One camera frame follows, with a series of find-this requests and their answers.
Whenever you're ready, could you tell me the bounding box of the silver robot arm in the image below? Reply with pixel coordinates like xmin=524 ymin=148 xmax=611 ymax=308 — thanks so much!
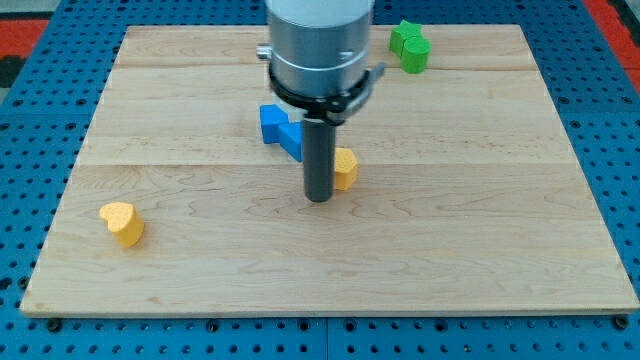
xmin=258 ymin=0 xmax=386 ymax=126

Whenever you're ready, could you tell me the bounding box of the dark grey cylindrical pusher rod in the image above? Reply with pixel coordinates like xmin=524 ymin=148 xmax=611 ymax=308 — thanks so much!
xmin=302 ymin=119 xmax=336 ymax=202

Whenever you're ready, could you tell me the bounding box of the yellow heart block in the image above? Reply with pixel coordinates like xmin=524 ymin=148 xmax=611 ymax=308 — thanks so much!
xmin=99 ymin=202 xmax=145 ymax=248

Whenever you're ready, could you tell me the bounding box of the blue cube block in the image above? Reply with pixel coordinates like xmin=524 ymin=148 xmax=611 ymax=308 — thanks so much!
xmin=259 ymin=104 xmax=289 ymax=144

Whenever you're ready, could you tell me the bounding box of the green star block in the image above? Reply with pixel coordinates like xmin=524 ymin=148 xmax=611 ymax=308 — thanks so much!
xmin=389 ymin=20 xmax=422 ymax=57

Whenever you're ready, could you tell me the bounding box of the green cylinder block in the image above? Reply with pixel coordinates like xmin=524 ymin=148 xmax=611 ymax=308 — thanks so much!
xmin=400 ymin=36 xmax=431 ymax=74

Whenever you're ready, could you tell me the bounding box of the yellow pentagon block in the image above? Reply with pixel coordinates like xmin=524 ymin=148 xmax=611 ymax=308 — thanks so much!
xmin=334 ymin=148 xmax=358 ymax=191

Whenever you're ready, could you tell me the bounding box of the blue triangle block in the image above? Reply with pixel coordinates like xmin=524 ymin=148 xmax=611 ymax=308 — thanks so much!
xmin=278 ymin=122 xmax=303 ymax=162

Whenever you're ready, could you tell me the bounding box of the light wooden board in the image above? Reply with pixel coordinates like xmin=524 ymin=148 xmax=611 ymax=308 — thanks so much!
xmin=21 ymin=25 xmax=639 ymax=318

